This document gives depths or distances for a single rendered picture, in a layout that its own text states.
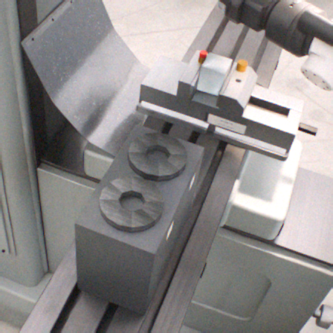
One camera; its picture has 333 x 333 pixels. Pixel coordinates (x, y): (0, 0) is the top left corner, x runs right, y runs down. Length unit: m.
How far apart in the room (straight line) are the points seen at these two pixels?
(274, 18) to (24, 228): 0.91
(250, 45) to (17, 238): 0.85
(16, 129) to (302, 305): 0.84
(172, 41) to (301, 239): 2.03
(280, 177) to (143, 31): 2.05
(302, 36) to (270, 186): 0.43
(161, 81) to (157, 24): 2.10
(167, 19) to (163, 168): 2.56
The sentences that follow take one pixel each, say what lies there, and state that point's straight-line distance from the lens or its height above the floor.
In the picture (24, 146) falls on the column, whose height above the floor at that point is 0.81.
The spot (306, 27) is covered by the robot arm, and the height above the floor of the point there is 1.28.
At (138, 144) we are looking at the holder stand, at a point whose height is 1.14.
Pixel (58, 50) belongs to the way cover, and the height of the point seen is 1.04.
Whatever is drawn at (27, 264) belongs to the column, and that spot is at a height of 0.31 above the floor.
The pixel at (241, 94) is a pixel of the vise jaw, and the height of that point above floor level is 1.05.
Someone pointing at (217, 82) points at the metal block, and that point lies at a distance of 1.06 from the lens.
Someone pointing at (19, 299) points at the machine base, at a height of 0.18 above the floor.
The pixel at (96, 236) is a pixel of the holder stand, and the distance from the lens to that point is 0.69.
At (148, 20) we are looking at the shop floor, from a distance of 3.23.
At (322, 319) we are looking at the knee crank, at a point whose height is 0.54.
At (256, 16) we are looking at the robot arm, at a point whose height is 1.25.
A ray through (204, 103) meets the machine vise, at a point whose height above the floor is 1.01.
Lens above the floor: 1.69
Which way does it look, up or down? 48 degrees down
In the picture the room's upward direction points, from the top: 10 degrees clockwise
